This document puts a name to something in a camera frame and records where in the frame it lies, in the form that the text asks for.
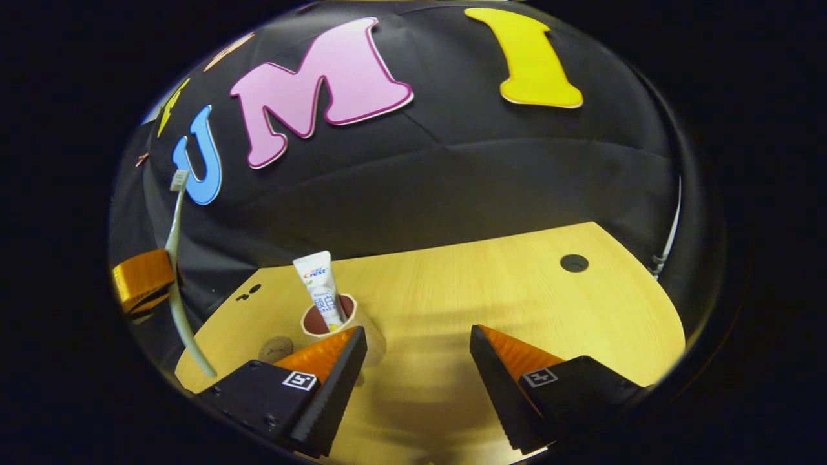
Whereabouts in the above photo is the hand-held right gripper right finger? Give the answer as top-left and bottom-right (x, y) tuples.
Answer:
(469, 324), (651, 453)

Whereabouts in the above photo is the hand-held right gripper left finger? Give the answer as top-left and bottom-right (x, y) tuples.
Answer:
(194, 325), (368, 459)

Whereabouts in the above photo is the pale green toothbrush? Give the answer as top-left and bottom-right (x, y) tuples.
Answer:
(164, 169), (218, 379)

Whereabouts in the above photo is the beige cup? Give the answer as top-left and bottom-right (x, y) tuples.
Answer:
(300, 293), (388, 369)

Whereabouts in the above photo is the round cork coaster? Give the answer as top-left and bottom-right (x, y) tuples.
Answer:
(258, 336), (295, 364)

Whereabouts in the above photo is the white toothpaste tube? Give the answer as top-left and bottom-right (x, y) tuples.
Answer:
(292, 251), (348, 333)

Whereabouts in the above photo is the wooden desktop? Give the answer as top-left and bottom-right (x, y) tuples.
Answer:
(174, 222), (686, 465)

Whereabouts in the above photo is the black backdrop cloth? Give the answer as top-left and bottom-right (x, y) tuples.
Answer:
(107, 0), (728, 382)

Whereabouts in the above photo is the white hanging cord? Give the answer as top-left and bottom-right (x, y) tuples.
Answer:
(651, 175), (683, 278)

